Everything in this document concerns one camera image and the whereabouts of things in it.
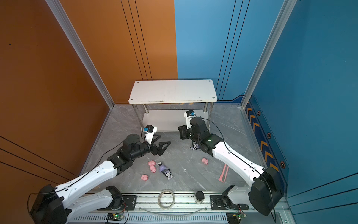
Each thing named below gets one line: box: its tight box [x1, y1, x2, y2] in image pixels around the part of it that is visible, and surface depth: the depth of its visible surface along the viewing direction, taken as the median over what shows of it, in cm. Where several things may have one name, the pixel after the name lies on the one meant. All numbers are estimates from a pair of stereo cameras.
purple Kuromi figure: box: [157, 161, 172, 177], surface depth 85 cm
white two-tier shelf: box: [128, 79, 218, 133], surface depth 83 cm
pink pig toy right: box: [201, 157, 209, 165], surface depth 88 cm
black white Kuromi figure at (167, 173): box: [162, 168, 173, 181], surface depth 82 cm
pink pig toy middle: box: [147, 160, 156, 167], surface depth 87 cm
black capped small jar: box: [194, 190, 206, 205], surface depth 70 cm
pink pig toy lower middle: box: [149, 165, 157, 174], surface depth 86 cm
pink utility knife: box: [219, 163, 230, 183], surface depth 83 cm
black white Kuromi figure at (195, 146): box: [190, 142, 201, 151], surface depth 93 cm
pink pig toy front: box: [140, 174, 149, 182], surface depth 82 cm
